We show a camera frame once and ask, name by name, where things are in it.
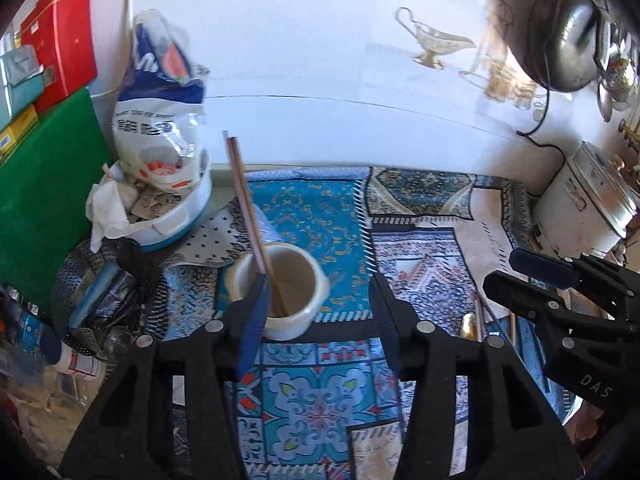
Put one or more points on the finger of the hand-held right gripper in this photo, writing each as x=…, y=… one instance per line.
x=520, y=297
x=542, y=267

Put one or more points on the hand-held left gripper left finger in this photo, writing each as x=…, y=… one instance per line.
x=252, y=325

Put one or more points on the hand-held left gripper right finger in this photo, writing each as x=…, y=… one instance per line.
x=389, y=330

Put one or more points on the pink chopstick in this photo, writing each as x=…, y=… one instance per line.
x=240, y=180
x=481, y=317

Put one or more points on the white ceramic cup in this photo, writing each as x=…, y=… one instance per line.
x=300, y=280

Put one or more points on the wooden chopsticks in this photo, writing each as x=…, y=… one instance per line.
x=248, y=185

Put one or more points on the brown chopstick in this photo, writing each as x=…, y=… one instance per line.
x=511, y=330

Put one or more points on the white rice cooker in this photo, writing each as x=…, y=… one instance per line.
x=575, y=210

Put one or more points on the black and white dotted cloth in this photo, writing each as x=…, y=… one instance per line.
x=215, y=240

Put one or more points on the blue patterned tablecloth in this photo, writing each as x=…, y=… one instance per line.
x=310, y=220

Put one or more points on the white round basin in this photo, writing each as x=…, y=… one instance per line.
x=185, y=215

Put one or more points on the pill blister pack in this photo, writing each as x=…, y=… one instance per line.
x=155, y=202

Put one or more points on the blue plastic packet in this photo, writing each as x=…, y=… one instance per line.
x=92, y=300

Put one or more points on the white bottle with blue cap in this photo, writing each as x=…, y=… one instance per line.
x=75, y=360

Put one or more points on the perforated metal strainer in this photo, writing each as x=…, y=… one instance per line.
x=72, y=285

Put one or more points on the crumpled white tissue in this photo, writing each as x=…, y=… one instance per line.
x=107, y=210

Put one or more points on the ornate ceramic teapot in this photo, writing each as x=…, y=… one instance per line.
x=620, y=72

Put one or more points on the black metal pot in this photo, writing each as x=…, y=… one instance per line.
x=565, y=40

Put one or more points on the white and blue plastic bag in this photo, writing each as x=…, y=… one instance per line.
x=155, y=110

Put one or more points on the green board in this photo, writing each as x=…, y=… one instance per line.
x=40, y=200

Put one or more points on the glass gravy boat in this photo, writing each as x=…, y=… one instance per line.
x=435, y=40

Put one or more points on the yellow box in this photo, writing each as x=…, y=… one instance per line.
x=15, y=127

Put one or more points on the white plastic tray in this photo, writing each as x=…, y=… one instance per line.
x=112, y=35

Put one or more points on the red box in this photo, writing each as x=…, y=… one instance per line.
x=62, y=45

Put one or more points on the teal box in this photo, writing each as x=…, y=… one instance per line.
x=17, y=80

